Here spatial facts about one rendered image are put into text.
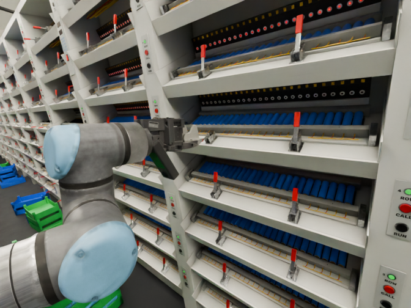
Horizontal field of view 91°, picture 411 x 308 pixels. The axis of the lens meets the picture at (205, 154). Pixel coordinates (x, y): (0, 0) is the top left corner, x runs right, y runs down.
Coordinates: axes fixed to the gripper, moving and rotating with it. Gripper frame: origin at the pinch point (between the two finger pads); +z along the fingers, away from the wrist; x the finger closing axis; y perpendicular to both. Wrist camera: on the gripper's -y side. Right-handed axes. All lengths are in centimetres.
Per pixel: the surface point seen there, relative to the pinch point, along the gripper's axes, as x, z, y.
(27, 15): 158, -2, 80
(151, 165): 42.9, 13.0, -16.5
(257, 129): -14.7, 10.1, 3.7
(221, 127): -2.1, 9.7, 3.9
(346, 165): -37.5, 5.6, -3.1
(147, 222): 59, 19, -55
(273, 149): -21.6, 5.7, -1.1
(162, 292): 45, 17, -95
